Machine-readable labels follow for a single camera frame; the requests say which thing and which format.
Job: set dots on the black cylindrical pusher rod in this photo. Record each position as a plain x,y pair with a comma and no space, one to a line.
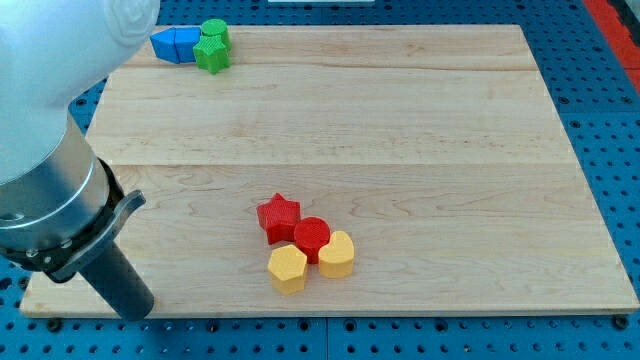
117,282

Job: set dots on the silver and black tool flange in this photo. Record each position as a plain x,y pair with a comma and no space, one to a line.
61,215

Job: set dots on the green circle block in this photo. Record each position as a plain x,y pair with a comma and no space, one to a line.
217,27

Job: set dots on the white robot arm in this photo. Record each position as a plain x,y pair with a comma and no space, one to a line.
51,52

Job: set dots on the red circle block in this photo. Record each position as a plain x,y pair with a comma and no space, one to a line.
310,235

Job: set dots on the yellow hexagon block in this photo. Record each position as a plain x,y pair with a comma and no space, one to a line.
287,267

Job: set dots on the red star block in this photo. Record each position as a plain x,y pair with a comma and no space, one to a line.
278,218

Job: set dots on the blue pointed block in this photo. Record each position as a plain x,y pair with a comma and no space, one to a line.
175,45

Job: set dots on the yellow heart block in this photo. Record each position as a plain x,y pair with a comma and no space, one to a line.
336,258

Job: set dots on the green star block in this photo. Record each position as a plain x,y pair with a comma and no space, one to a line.
211,54

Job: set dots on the white object at top edge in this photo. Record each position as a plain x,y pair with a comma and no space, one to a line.
331,2

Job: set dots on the red and black mat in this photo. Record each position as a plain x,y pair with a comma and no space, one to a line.
618,36

